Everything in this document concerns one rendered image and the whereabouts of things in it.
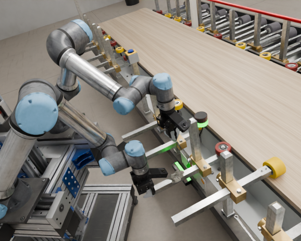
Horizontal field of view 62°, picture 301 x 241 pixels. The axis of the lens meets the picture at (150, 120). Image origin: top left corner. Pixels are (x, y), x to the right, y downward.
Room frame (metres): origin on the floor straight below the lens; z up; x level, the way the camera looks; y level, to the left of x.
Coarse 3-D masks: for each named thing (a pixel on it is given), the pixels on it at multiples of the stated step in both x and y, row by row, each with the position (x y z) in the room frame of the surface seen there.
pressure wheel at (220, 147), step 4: (216, 144) 0.91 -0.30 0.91; (220, 144) 0.90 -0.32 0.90; (224, 144) 0.89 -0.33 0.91; (228, 144) 0.88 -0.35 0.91; (216, 148) 0.88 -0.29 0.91; (220, 148) 0.88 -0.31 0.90; (224, 148) 0.87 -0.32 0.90; (228, 148) 0.86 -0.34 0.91; (216, 152) 0.87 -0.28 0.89; (220, 152) 0.85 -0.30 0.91
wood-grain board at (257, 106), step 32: (128, 32) 3.02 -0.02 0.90; (160, 32) 2.74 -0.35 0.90; (192, 32) 2.50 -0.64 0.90; (160, 64) 1.98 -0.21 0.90; (192, 64) 1.83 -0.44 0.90; (224, 64) 1.70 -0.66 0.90; (256, 64) 1.58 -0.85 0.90; (192, 96) 1.39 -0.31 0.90; (224, 96) 1.30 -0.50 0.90; (256, 96) 1.22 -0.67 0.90; (288, 96) 1.14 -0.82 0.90; (224, 128) 1.02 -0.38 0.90; (256, 128) 0.95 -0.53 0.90; (288, 128) 0.89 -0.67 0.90; (256, 160) 0.75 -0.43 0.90; (288, 160) 0.70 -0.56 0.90; (288, 192) 0.55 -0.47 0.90
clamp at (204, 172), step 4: (192, 156) 0.90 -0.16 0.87; (192, 160) 0.89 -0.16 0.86; (200, 160) 0.86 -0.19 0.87; (204, 160) 0.86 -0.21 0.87; (196, 164) 0.85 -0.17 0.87; (200, 164) 0.84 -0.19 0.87; (204, 164) 0.83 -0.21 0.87; (208, 164) 0.82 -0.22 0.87; (200, 168) 0.81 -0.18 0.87; (208, 168) 0.80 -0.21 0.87; (200, 172) 0.82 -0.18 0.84; (204, 172) 0.79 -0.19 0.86; (208, 172) 0.80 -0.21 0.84; (204, 176) 0.79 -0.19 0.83
